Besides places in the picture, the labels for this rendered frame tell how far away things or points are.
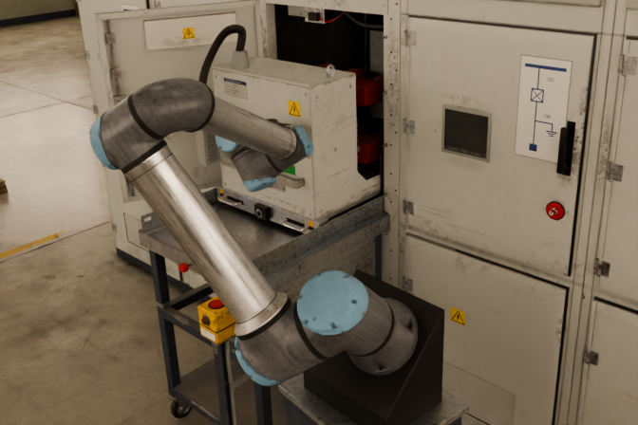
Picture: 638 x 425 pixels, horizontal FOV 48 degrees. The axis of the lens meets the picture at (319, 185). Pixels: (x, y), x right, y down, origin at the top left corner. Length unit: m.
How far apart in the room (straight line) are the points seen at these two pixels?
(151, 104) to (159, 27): 1.28
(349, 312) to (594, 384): 1.11
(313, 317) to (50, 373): 2.12
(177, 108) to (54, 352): 2.30
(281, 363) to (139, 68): 1.52
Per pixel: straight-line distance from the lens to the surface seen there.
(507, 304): 2.49
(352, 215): 2.54
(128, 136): 1.57
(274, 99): 2.42
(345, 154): 2.48
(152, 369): 3.42
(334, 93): 2.38
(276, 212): 2.56
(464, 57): 2.29
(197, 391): 2.95
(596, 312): 2.34
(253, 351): 1.69
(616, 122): 2.11
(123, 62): 2.84
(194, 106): 1.56
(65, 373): 3.52
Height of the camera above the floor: 1.95
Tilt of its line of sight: 22 degrees down
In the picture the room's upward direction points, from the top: 2 degrees counter-clockwise
